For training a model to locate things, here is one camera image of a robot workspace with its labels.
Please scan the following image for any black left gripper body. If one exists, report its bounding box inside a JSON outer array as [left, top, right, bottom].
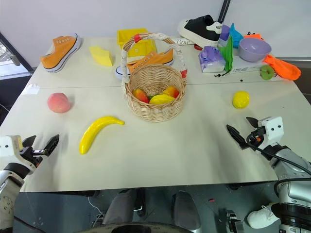
[[19, 145, 47, 168]]

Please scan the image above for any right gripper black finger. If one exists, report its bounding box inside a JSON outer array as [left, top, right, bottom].
[[245, 116, 259, 128], [226, 124, 249, 150]]

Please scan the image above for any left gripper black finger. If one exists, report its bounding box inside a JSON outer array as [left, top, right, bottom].
[[22, 135, 37, 150], [44, 133, 60, 157]]

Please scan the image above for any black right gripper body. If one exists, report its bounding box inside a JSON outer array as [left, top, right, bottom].
[[246, 126, 267, 148]]

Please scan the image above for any green apple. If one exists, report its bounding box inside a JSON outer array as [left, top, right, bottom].
[[259, 65, 274, 81]]

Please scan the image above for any yellow toy lemon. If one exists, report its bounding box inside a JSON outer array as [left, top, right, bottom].
[[231, 90, 250, 109]]

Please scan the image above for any pink toy peach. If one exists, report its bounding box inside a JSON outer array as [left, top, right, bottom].
[[47, 92, 71, 114]]

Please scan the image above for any yellow toy banana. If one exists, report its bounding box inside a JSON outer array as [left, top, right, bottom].
[[79, 115, 126, 155]]

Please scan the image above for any white flat box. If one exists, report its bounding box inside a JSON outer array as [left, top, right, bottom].
[[228, 55, 271, 75]]

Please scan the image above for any green cloth bag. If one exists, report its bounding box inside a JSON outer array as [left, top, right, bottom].
[[219, 34, 235, 72]]

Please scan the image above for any purple bowl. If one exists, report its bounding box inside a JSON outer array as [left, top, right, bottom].
[[238, 37, 272, 62]]

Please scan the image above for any purple tissue pack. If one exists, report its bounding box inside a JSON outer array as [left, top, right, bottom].
[[198, 46, 227, 74]]

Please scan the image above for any orange yellow toy mango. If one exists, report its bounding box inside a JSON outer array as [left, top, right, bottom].
[[162, 86, 180, 99]]

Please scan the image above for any white shoe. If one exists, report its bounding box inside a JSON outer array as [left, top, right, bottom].
[[247, 202, 280, 230]]

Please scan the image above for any small orange cloth piece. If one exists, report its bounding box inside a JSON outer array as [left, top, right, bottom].
[[243, 31, 265, 42]]

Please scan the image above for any blue plastic bag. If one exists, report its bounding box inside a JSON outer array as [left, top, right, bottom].
[[229, 22, 244, 48]]

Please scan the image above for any dark rounded leg shape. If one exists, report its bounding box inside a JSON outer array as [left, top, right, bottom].
[[171, 190, 202, 232]]

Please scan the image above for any orange canvas sneaker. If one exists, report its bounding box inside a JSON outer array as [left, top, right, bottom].
[[115, 47, 175, 79], [39, 33, 83, 74]]

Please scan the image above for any grey rounded leg shape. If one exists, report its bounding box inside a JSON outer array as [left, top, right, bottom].
[[101, 189, 135, 226]]

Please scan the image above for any yellow sponge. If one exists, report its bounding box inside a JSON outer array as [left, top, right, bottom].
[[88, 46, 115, 67]]

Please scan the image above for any red yellow toy mango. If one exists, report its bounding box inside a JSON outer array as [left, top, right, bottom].
[[132, 89, 150, 104]]

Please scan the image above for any white Dove box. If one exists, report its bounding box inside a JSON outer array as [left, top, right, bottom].
[[169, 36, 198, 46]]

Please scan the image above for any black and white sneaker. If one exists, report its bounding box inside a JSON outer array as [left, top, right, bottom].
[[177, 15, 225, 49]]

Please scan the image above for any black pole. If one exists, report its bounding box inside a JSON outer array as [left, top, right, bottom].
[[217, 0, 232, 25]]

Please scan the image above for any yellow plastic box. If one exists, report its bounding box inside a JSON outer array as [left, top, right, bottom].
[[116, 28, 157, 58]]

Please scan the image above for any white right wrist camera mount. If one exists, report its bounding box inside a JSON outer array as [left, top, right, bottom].
[[257, 116, 285, 149]]

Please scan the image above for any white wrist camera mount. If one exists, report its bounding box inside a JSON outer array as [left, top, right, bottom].
[[257, 116, 285, 149], [0, 135, 43, 174]]

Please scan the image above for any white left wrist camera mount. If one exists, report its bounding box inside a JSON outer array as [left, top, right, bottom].
[[0, 135, 43, 174]]

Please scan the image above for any black drawstring cord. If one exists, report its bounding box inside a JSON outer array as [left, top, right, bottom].
[[213, 69, 232, 79]]

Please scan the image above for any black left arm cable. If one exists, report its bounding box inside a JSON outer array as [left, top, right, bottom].
[[12, 215, 51, 233]]

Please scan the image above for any wicker basket with handle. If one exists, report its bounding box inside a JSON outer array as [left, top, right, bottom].
[[121, 32, 188, 123]]

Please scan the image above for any dark window frame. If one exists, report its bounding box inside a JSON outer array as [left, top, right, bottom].
[[0, 31, 35, 79]]

